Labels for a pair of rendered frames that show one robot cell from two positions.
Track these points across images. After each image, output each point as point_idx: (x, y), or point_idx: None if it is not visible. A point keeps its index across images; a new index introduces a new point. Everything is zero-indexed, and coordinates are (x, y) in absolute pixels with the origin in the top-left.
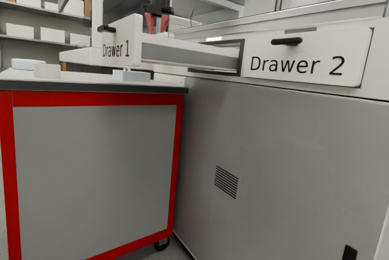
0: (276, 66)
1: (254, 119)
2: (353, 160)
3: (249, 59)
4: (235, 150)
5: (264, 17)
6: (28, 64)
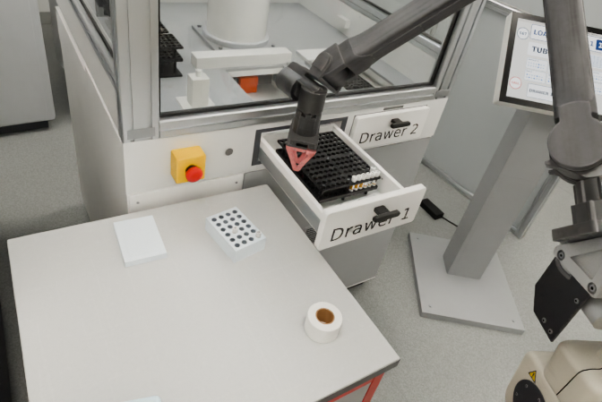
0: (381, 136)
1: None
2: (407, 167)
3: (358, 136)
4: None
5: (370, 98)
6: None
